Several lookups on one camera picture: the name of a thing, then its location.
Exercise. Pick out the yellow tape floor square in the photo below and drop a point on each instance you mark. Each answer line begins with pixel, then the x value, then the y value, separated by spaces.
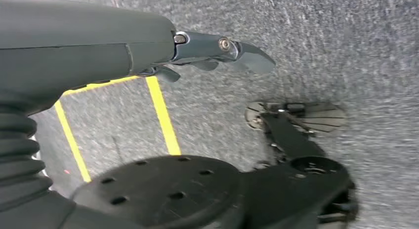
pixel 163 123

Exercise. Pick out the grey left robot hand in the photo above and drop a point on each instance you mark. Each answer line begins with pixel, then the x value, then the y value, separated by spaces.
pixel 82 41

